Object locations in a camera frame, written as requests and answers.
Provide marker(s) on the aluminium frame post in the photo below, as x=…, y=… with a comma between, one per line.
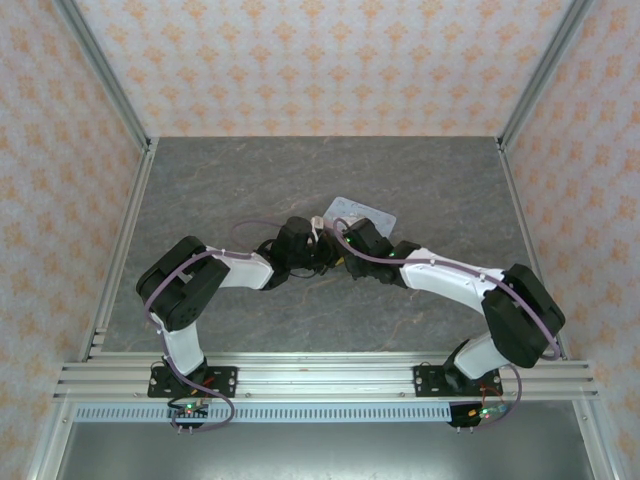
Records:
x=542, y=70
x=100, y=70

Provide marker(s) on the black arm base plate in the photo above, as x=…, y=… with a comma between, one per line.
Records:
x=220, y=380
x=430, y=380

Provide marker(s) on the small green circuit board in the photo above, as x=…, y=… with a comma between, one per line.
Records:
x=189, y=408
x=486, y=413

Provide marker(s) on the aluminium rail beam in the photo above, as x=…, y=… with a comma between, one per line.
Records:
x=325, y=380

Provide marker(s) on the aluminium side rail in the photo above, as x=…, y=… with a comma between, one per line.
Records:
x=530, y=240
x=127, y=220

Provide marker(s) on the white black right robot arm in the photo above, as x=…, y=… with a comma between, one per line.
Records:
x=440, y=277

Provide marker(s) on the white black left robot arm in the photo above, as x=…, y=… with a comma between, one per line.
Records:
x=240, y=270

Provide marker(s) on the grey metal panel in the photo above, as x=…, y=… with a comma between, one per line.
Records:
x=325, y=455

